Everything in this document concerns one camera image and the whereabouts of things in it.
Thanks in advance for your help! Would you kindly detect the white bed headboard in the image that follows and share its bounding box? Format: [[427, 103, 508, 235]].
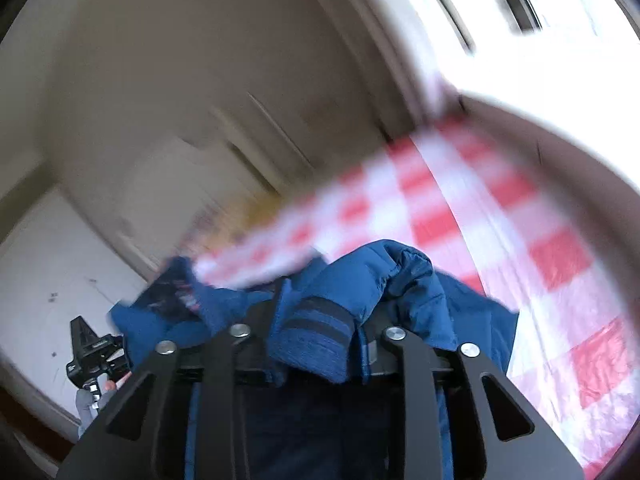
[[115, 95, 321, 281]]

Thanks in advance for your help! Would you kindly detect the blue quilted jacket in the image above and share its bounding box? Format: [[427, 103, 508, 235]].
[[107, 239, 521, 480]]

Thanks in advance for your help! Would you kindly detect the pink white checked blanket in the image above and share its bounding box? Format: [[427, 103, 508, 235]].
[[192, 114, 640, 480]]

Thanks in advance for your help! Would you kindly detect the beige window sill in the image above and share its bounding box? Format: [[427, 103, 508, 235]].
[[450, 91, 640, 281]]

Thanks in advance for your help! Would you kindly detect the white wardrobe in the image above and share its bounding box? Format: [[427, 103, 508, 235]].
[[0, 184, 168, 431]]

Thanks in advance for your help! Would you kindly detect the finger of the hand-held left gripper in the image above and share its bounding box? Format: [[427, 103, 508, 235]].
[[70, 315, 101, 350]]

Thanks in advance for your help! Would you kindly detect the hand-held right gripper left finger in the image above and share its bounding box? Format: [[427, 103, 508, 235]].
[[55, 322, 252, 480]]

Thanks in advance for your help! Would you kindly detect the window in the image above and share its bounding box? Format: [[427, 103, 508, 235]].
[[380, 0, 640, 96]]

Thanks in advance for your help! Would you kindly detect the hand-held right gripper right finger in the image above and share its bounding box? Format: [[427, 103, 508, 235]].
[[380, 325, 586, 480]]

